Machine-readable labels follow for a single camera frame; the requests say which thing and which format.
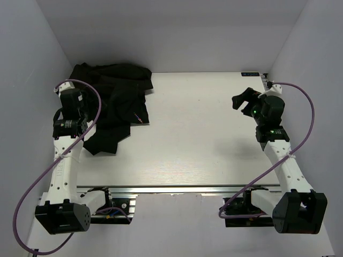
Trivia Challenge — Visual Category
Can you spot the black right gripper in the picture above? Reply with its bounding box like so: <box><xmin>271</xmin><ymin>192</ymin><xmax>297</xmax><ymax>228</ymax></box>
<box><xmin>232</xmin><ymin>88</ymin><xmax>266</xmax><ymax>126</ymax></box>

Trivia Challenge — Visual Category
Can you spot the black zip jacket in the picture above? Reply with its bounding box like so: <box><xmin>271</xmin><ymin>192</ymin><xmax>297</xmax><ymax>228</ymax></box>
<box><xmin>70</xmin><ymin>63</ymin><xmax>153</xmax><ymax>155</ymax></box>

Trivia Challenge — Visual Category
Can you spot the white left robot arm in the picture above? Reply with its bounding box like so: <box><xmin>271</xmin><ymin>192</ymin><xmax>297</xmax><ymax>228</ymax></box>
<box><xmin>35</xmin><ymin>88</ymin><xmax>113</xmax><ymax>235</ymax></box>

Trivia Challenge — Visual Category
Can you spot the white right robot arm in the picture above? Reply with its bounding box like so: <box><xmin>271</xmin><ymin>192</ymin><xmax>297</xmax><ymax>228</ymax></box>
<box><xmin>225</xmin><ymin>85</ymin><xmax>327</xmax><ymax>234</ymax></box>

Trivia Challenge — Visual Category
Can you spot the blue right corner label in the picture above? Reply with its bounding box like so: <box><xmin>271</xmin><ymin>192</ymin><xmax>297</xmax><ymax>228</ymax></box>
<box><xmin>241</xmin><ymin>72</ymin><xmax>260</xmax><ymax>77</ymax></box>

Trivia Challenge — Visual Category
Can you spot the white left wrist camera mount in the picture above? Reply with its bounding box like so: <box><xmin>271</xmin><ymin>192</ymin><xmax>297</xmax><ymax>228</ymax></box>
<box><xmin>54</xmin><ymin>82</ymin><xmax>75</xmax><ymax>95</ymax></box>

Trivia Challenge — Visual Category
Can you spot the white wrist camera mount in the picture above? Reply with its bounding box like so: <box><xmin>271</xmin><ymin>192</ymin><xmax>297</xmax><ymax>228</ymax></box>
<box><xmin>54</xmin><ymin>82</ymin><xmax>75</xmax><ymax>95</ymax></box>
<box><xmin>258</xmin><ymin>83</ymin><xmax>282</xmax><ymax>99</ymax></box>

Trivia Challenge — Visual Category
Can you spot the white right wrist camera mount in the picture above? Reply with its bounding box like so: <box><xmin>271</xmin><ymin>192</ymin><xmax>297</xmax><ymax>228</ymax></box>
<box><xmin>258</xmin><ymin>83</ymin><xmax>282</xmax><ymax>99</ymax></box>

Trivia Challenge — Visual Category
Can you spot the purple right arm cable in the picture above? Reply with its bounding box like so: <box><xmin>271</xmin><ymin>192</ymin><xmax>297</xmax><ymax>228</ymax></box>
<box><xmin>219</xmin><ymin>82</ymin><xmax>315</xmax><ymax>219</ymax></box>

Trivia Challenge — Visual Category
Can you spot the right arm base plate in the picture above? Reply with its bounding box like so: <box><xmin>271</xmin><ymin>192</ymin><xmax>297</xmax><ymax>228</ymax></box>
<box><xmin>223</xmin><ymin>187</ymin><xmax>273</xmax><ymax>228</ymax></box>

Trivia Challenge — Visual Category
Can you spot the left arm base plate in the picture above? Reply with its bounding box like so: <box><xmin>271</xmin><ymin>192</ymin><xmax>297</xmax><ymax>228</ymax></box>
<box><xmin>78</xmin><ymin>187</ymin><xmax>136</xmax><ymax>225</ymax></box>

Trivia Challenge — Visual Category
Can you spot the aluminium front table rail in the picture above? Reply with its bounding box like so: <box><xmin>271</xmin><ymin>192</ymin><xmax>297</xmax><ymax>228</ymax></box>
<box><xmin>37</xmin><ymin>184</ymin><xmax>285</xmax><ymax>200</ymax></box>

